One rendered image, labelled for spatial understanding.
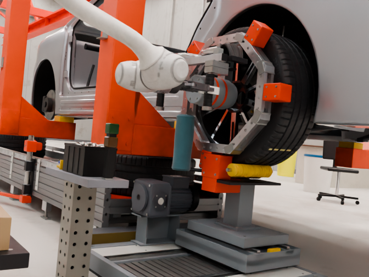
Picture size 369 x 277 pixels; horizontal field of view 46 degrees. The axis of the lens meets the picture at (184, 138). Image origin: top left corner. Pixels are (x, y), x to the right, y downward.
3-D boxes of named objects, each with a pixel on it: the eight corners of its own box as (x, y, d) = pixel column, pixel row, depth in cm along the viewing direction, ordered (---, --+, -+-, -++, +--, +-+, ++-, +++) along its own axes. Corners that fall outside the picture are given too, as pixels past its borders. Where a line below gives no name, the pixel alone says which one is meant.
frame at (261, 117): (267, 158, 181) (279, 29, 181) (256, 158, 176) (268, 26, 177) (187, 148, 224) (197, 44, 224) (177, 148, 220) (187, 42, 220)
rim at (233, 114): (261, 35, 223) (217, 114, 245) (228, 24, 209) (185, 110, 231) (326, 86, 190) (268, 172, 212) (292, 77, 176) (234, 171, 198)
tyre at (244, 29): (260, 15, 225) (205, 117, 254) (227, 3, 210) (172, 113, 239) (348, 80, 181) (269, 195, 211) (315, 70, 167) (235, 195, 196)
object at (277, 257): (298, 266, 201) (301, 245, 201) (245, 276, 179) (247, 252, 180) (225, 240, 241) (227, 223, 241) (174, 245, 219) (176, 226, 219)
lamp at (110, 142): (117, 148, 160) (118, 137, 160) (107, 147, 158) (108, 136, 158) (112, 147, 163) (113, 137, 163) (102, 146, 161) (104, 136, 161)
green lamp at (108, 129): (118, 134, 160) (119, 123, 160) (109, 133, 158) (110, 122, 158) (113, 134, 163) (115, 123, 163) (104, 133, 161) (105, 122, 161)
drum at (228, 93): (238, 110, 197) (240, 79, 197) (202, 104, 184) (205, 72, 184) (217, 110, 208) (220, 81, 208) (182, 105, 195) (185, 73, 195)
